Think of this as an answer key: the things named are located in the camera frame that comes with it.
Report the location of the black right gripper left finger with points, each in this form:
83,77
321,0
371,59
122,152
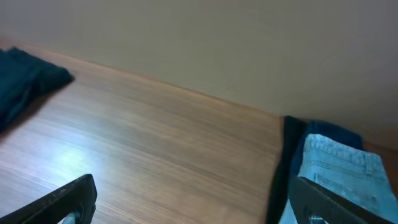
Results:
71,203

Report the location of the light blue denim shorts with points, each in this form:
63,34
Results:
355,175

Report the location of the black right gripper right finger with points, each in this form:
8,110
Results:
326,200

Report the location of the blue garment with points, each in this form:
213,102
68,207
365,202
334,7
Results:
332,130

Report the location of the dark navy garment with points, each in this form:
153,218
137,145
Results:
279,185

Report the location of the black shorts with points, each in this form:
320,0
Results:
24,78

